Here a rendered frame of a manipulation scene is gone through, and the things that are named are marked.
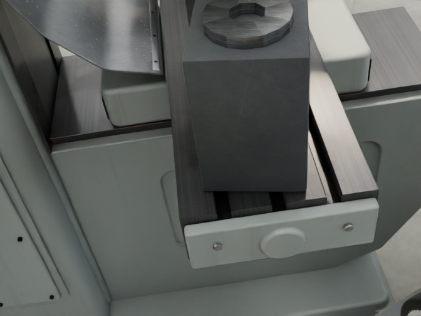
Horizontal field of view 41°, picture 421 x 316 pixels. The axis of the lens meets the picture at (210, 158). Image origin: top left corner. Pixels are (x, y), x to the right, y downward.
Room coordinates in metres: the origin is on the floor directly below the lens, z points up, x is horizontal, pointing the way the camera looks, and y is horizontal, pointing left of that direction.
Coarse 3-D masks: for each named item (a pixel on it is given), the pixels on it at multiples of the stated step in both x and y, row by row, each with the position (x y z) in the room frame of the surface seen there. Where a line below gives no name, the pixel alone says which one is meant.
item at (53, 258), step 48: (0, 0) 0.85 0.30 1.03; (0, 48) 0.78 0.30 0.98; (48, 48) 1.03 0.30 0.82; (0, 96) 0.76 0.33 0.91; (48, 96) 0.92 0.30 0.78; (0, 144) 0.75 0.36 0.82; (48, 144) 0.80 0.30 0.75; (0, 192) 0.73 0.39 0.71; (48, 192) 0.76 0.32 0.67; (0, 240) 0.73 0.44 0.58; (48, 240) 0.74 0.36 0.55; (0, 288) 0.72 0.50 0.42; (48, 288) 0.72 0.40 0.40; (96, 288) 0.76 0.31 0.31
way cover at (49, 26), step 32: (32, 0) 0.85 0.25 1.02; (64, 0) 0.93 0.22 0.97; (96, 0) 0.99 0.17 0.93; (128, 0) 1.03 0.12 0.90; (64, 32) 0.83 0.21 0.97; (96, 32) 0.88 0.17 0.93; (128, 32) 0.91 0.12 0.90; (96, 64) 0.79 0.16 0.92; (128, 64) 0.81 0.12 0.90; (160, 64) 0.82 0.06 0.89
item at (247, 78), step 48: (240, 0) 0.51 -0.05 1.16; (288, 0) 0.50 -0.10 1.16; (192, 48) 0.46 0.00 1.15; (240, 48) 0.44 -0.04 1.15; (288, 48) 0.43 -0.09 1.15; (192, 96) 0.44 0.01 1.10; (240, 96) 0.43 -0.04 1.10; (288, 96) 0.42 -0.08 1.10; (240, 144) 0.43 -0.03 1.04; (288, 144) 0.42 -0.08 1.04
